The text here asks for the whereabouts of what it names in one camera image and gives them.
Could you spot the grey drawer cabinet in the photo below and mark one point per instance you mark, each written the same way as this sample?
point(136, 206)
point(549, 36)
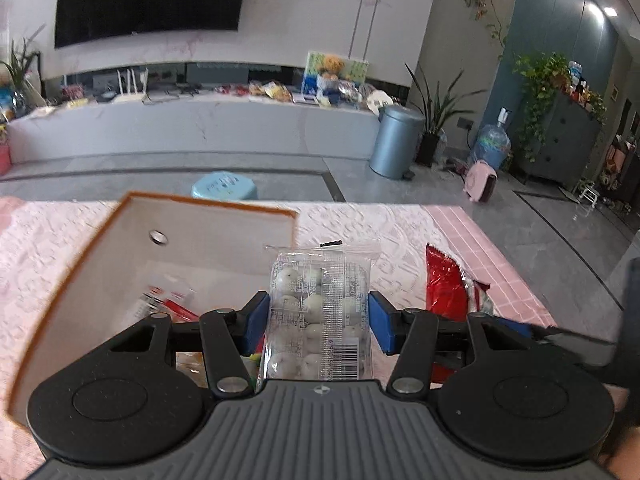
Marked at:
point(565, 145)

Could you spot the hanging vine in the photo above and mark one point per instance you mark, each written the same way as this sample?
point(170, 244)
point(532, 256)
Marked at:
point(480, 5)

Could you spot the black wall television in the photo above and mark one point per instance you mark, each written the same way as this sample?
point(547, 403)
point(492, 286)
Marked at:
point(150, 0)

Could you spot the white marble media console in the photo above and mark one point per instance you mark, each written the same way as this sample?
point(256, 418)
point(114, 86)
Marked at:
point(225, 125)

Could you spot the person's right forearm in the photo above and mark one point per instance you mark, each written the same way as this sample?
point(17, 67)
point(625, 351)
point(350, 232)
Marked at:
point(625, 435)

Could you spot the white stick snack packet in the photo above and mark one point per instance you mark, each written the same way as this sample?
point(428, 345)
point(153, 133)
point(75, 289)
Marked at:
point(165, 300)

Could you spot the teddy bear picture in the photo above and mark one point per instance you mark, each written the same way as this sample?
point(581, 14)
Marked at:
point(332, 75)

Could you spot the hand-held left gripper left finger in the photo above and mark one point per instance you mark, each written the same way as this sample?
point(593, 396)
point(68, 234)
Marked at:
point(257, 322)

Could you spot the blue water jug with pump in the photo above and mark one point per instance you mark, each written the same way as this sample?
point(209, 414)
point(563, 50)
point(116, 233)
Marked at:
point(492, 145)

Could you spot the blue-grey pedal trash can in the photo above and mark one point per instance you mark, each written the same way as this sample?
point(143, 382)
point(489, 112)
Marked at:
point(395, 145)

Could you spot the pile of small packets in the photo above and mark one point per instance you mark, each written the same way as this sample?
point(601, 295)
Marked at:
point(272, 91)

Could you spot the orange cardboard box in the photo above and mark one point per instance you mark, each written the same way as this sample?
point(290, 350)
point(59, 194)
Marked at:
point(100, 280)

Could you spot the small white stool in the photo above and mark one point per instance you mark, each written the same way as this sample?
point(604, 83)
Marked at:
point(587, 194)

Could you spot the snake plant in black pot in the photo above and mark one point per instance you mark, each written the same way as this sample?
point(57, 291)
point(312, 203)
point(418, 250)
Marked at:
point(435, 125)

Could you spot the dark red snack packet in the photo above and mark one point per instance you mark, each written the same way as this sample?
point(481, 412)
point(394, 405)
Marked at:
point(445, 285)

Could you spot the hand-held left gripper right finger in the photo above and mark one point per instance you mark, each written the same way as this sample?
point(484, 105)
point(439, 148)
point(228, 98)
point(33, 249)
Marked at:
point(382, 322)

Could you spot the clear packet of white balls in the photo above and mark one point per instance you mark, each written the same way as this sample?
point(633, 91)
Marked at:
point(310, 305)

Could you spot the green plant in glass vase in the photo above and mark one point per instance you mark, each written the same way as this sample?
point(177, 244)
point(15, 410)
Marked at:
point(20, 75)

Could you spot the pink checked tablecloth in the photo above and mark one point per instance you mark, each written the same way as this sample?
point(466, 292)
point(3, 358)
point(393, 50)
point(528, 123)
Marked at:
point(475, 240)

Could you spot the round white sign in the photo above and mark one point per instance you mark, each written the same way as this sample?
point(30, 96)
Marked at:
point(380, 100)

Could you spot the pink cardboard box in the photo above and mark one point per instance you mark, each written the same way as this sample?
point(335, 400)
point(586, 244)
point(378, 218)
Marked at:
point(4, 160)

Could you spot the light blue plastic stool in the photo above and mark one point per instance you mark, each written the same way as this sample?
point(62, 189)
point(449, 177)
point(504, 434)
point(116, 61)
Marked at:
point(225, 186)

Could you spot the row of bottles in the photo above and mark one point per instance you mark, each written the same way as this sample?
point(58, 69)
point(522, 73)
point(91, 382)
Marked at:
point(582, 87)

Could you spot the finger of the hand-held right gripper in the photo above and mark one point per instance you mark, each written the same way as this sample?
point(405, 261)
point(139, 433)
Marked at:
point(515, 327)

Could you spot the yellow brown snack packet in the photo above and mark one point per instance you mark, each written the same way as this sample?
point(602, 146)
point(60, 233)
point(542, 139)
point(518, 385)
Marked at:
point(190, 364)

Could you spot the white router with antennas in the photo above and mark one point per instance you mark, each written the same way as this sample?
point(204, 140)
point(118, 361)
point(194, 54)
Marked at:
point(131, 97)

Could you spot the trailing pothos plant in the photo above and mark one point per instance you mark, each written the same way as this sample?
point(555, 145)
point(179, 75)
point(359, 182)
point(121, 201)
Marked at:
point(540, 95)

